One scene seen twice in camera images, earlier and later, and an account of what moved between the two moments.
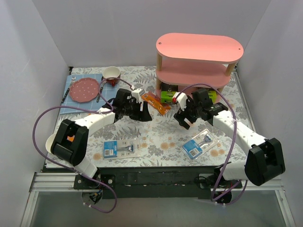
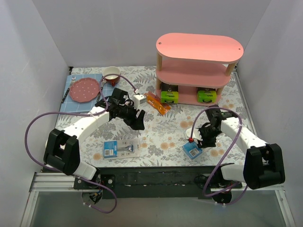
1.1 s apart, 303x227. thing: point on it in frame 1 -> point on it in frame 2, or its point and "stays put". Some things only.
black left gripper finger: x=138 y=116 -> x=136 y=124
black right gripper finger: x=180 y=117 -> x=209 y=142
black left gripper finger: x=147 y=116 -> x=140 y=117
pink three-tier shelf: x=191 y=61 stays put
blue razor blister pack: x=127 y=148 stays put
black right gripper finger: x=192 y=117 -> x=201 y=144
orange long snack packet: x=155 y=100 stays put
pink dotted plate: x=84 y=90 stays put
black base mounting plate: x=154 y=182 stays put
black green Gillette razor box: x=167 y=91 stays put
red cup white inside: x=111 y=71 stays put
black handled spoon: x=99 y=95 stays put
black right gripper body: x=187 y=112 -> x=206 y=137
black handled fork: x=73 y=80 stays put
